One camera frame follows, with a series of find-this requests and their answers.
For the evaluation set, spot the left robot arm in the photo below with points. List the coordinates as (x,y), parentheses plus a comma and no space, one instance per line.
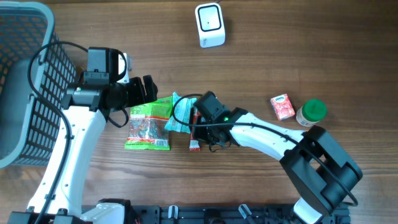
(84,110)

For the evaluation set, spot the red stick sachet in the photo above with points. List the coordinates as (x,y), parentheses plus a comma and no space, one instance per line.
(194,144)

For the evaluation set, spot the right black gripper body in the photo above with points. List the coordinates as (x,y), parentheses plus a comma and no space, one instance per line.
(207,134)

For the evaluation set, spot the green snack bag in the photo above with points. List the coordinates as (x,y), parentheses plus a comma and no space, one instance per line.
(147,126)

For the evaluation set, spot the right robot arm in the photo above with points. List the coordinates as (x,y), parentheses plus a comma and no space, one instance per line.
(323,173)

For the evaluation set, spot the white barcode scanner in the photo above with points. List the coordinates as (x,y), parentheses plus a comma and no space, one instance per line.
(210,25)

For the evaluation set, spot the green lid jar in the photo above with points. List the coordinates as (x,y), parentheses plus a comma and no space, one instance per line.
(311,113)

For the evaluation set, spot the teal wrapper packet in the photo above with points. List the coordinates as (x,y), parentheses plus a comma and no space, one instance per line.
(182,113)

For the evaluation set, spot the red white tissue pack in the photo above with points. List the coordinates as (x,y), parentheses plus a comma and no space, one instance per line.
(282,107)

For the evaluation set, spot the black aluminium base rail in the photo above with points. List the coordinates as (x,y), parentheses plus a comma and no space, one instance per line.
(268,214)

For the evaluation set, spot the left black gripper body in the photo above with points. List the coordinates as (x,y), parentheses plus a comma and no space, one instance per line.
(130,94)

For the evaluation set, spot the grey plastic mesh basket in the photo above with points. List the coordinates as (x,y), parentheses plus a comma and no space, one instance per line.
(30,53)

